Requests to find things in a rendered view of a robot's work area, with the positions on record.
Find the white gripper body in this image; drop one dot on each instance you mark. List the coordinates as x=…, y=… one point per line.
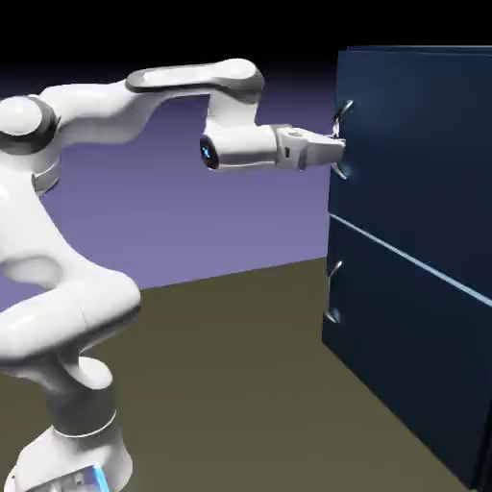
x=321, y=152

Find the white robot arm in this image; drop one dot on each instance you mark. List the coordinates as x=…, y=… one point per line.
x=77, y=292

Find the dark blue cabinet door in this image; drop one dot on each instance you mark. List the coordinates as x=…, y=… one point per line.
x=407, y=346
x=415, y=161

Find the dark blue cabinet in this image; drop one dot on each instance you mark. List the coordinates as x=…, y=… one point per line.
x=415, y=269

